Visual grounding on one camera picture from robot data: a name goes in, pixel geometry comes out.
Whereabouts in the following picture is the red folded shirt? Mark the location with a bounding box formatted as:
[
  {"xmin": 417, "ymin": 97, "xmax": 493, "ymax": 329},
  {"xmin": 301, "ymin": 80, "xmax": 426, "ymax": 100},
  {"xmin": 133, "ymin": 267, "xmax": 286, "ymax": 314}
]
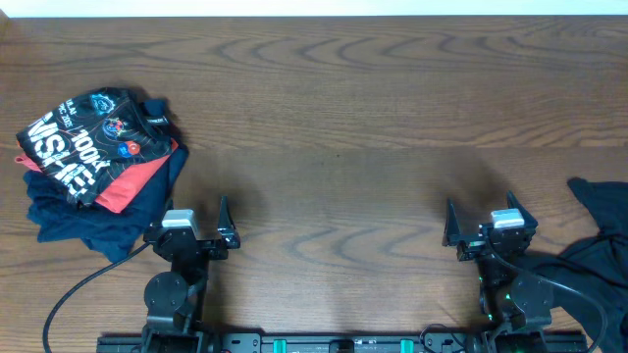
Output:
[{"xmin": 16, "ymin": 130, "xmax": 179, "ymax": 214}]

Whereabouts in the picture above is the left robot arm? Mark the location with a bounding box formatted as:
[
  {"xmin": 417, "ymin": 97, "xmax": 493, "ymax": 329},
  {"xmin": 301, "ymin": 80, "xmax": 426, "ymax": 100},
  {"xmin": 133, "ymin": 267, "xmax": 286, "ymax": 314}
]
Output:
[{"xmin": 140, "ymin": 196, "xmax": 240, "ymax": 353}]

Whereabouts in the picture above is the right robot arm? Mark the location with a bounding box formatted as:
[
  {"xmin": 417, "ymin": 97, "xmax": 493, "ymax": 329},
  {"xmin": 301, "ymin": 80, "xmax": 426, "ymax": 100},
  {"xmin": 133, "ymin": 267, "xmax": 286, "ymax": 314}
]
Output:
[{"xmin": 443, "ymin": 192, "xmax": 553, "ymax": 352}]

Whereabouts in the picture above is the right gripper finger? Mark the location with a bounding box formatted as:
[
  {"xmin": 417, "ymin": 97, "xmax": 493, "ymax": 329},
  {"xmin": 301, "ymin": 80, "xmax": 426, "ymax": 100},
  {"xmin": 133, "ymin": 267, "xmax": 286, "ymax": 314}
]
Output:
[
  {"xmin": 445, "ymin": 199, "xmax": 461, "ymax": 236},
  {"xmin": 506, "ymin": 190, "xmax": 536, "ymax": 224}
]

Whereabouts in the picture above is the navy blue folded shirt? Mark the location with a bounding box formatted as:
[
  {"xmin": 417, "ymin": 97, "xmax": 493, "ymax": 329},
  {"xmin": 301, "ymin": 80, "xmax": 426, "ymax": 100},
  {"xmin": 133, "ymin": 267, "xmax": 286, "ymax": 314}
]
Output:
[{"xmin": 23, "ymin": 98, "xmax": 190, "ymax": 264}]

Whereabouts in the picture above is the black t-shirt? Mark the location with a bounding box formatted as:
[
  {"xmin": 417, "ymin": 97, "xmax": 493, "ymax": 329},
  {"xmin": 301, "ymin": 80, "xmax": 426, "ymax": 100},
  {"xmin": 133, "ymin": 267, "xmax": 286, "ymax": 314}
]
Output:
[{"xmin": 515, "ymin": 177, "xmax": 627, "ymax": 352}]

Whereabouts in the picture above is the black mounting rail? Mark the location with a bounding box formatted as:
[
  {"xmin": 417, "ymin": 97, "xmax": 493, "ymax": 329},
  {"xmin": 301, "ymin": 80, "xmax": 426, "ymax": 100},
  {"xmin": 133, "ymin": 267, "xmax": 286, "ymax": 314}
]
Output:
[{"xmin": 96, "ymin": 331, "xmax": 589, "ymax": 353}]

